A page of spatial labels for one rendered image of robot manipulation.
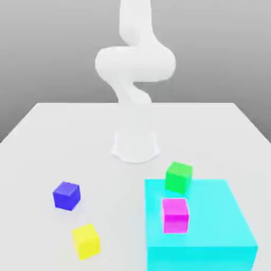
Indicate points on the small magenta cube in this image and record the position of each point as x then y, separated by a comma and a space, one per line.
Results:
174, 216

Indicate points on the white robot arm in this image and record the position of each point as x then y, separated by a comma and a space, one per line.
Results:
135, 63

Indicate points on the small green cube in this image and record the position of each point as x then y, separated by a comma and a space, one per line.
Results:
178, 178

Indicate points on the large cyan box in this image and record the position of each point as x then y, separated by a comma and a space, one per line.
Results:
211, 228

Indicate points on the small yellow cube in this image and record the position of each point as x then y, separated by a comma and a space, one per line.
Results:
85, 241

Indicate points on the small blue cube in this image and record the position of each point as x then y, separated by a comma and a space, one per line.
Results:
66, 196

